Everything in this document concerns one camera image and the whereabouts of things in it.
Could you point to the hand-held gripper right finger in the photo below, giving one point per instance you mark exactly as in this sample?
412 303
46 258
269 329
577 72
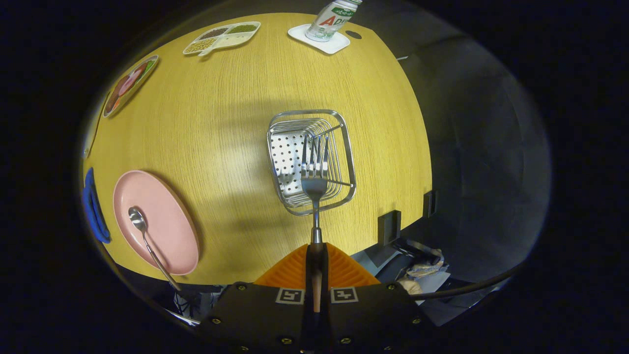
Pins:
325 275

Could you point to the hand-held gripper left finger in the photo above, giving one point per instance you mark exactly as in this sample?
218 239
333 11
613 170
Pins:
309 275

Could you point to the metal spoon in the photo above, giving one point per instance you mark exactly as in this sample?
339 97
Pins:
137 219

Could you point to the black table clamp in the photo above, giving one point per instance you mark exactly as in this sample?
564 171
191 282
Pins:
389 227
429 203

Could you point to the crumpled plastic bag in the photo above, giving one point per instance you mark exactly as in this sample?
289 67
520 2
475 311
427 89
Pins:
423 269

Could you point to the pink oval plate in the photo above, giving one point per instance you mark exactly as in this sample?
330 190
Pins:
162 221

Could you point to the blue folded cloth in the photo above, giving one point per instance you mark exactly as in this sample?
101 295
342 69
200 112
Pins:
93 206

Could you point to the white square coaster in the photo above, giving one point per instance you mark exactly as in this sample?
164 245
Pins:
300 35

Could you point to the white divided tray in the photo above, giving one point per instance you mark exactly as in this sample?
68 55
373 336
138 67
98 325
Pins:
228 40

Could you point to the grey food plate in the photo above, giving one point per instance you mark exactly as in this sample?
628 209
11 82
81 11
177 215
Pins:
140 88

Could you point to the white drink bottle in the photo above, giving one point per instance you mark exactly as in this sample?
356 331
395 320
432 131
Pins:
329 22

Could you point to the yellow soybeans pile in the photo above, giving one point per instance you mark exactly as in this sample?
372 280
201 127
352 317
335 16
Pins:
200 45

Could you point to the green beans pile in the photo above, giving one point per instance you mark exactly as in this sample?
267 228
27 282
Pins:
242 28

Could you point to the dark brown beans pile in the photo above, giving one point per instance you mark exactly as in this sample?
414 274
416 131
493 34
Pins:
216 32

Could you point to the orange carrot slice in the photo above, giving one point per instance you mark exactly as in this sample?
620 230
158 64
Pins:
113 104

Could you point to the white toaster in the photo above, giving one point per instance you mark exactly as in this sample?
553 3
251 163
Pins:
90 135

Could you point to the pink ham slice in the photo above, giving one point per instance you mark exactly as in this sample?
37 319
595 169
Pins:
128 83

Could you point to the green lettuce leaf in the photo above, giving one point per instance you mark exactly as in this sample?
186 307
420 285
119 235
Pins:
148 66

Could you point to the long brown meat piece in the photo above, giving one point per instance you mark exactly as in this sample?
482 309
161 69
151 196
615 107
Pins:
117 94

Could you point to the short brown meat piece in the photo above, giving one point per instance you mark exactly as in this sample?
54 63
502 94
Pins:
138 73

